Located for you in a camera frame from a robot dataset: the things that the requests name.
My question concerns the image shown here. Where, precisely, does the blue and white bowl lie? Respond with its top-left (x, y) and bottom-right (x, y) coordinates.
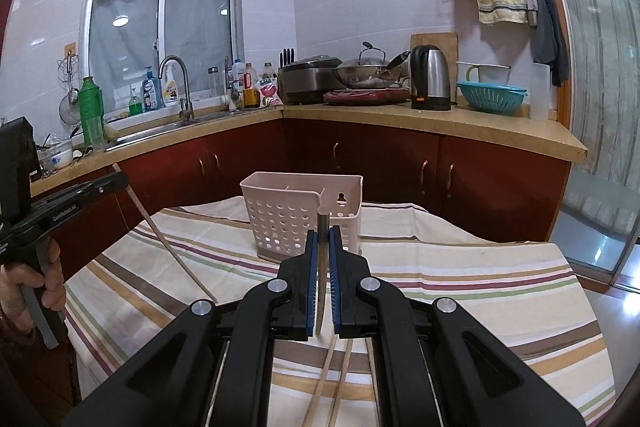
top-left (39, 142), bottom-right (75, 170)

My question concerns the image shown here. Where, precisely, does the frosted glass door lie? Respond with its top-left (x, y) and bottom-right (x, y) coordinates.
top-left (520, 0), bottom-right (640, 283)

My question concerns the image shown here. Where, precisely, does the red kitchen counter cabinet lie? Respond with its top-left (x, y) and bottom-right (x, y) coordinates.
top-left (30, 102), bottom-right (590, 273)

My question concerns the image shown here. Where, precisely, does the wire skimmer ladle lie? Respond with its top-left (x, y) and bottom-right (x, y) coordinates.
top-left (57, 52), bottom-right (83, 128)

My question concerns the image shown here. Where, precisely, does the blue detergent bottle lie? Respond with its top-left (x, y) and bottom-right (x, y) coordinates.
top-left (142, 66), bottom-right (162, 112)

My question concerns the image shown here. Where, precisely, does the green plastic bottle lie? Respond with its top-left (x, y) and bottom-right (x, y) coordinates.
top-left (79, 77), bottom-right (106, 150)

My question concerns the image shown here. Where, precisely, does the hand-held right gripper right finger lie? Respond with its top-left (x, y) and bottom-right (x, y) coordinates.
top-left (327, 227), bottom-right (586, 427)

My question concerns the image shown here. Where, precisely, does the steel wok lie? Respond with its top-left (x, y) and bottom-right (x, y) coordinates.
top-left (332, 51), bottom-right (412, 90)

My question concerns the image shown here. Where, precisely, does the white perforated utensil holder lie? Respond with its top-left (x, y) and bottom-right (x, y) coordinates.
top-left (240, 172), bottom-right (364, 264)

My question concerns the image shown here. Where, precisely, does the white mug with green handle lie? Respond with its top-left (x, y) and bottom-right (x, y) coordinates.
top-left (466, 63), bottom-right (511, 84)

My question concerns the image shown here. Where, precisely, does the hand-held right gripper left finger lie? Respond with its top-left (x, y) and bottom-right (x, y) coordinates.
top-left (62, 231), bottom-right (319, 427)

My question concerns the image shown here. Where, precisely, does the steel kitchen faucet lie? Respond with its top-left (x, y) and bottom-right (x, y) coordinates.
top-left (158, 55), bottom-right (196, 122)

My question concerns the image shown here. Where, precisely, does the steel electric kettle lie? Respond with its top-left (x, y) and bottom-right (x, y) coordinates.
top-left (410, 45), bottom-right (452, 110)

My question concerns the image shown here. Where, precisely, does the white spray bottle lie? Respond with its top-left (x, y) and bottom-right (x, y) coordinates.
top-left (161, 59), bottom-right (180, 106)

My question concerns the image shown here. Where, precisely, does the steel kitchen sink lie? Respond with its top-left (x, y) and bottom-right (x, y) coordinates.
top-left (105, 114), bottom-right (236, 145)

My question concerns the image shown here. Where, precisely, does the person's left hand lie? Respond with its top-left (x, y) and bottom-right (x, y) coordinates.
top-left (0, 243), bottom-right (66, 333)

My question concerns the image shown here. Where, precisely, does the grey rice cooker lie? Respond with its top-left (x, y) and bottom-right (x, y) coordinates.
top-left (280, 55), bottom-right (343, 104)

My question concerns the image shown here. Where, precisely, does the small steel water tap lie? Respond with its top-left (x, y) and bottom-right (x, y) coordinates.
top-left (223, 57), bottom-right (242, 112)

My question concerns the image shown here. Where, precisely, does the striped tablecloth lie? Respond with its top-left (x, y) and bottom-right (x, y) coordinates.
top-left (62, 196), bottom-right (617, 427)

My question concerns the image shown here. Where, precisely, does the dark grey cloth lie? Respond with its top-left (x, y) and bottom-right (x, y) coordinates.
top-left (531, 0), bottom-right (568, 80)

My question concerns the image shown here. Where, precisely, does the grey-tipped chopstick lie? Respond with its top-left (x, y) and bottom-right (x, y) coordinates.
top-left (318, 206), bottom-right (329, 336)

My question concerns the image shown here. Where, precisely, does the white translucent plastic container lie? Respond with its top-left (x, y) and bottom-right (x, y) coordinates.
top-left (530, 62), bottom-right (551, 122)

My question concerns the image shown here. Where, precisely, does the wooden cutting board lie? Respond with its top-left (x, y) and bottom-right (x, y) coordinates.
top-left (410, 32), bottom-right (459, 102)

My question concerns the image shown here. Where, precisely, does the cooking oil bottle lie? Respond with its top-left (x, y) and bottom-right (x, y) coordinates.
top-left (243, 64), bottom-right (261, 108)

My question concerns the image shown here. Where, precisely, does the red induction cooker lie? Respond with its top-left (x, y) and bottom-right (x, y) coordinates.
top-left (323, 88), bottom-right (412, 106)

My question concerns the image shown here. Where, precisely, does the pale wooden chopstick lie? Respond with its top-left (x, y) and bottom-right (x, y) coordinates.
top-left (327, 339), bottom-right (354, 427)
top-left (113, 163), bottom-right (217, 304)
top-left (309, 338), bottom-right (335, 427)

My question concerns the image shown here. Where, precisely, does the teal plastic colander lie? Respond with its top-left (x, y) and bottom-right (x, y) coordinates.
top-left (456, 80), bottom-right (529, 116)

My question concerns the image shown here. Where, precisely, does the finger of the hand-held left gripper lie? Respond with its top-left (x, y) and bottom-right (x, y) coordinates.
top-left (47, 172), bottom-right (130, 208)

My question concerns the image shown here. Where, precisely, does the aluminium frame window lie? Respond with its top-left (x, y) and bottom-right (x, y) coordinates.
top-left (80, 0), bottom-right (246, 108)

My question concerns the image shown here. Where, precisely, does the glass wok lid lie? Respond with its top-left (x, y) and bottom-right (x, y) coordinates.
top-left (357, 42), bottom-right (387, 66)

